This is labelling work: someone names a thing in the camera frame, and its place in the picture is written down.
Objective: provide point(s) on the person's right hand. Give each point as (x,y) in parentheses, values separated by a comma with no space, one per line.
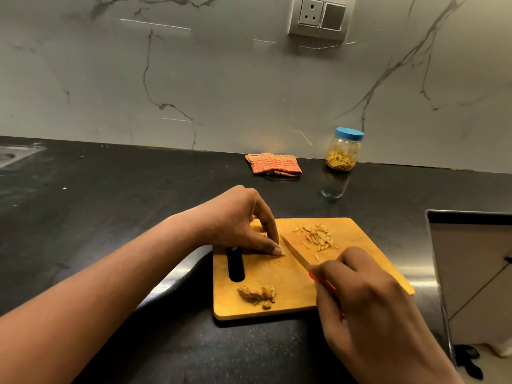
(372,315)

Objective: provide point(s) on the knobby ginger piece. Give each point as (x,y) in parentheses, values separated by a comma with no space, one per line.
(249,293)

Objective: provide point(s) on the beige cabinet door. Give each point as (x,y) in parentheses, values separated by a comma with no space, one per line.
(472,275)

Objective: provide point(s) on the wooden cutting board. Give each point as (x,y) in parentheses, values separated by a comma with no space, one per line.
(280,279)

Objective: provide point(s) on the person's left hand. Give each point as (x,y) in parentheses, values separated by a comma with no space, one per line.
(232,223)

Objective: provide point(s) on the grey wall switch plate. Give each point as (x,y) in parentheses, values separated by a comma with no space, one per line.
(322,17)

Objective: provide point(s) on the orange checked cloth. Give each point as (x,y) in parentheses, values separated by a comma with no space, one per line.
(273,164)

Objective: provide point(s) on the person's left forearm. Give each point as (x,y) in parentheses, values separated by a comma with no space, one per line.
(80,307)

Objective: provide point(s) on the blue-lidded plastic jar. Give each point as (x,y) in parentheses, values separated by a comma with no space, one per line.
(344,149)

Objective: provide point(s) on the chopped ginger strips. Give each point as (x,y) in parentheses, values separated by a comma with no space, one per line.
(320,235)

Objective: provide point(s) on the small round ginger end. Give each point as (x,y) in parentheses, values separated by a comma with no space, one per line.
(266,305)

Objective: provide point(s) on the steel sink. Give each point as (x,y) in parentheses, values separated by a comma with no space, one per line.
(16,153)

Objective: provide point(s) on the blue jar lid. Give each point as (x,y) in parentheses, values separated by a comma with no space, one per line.
(349,134)

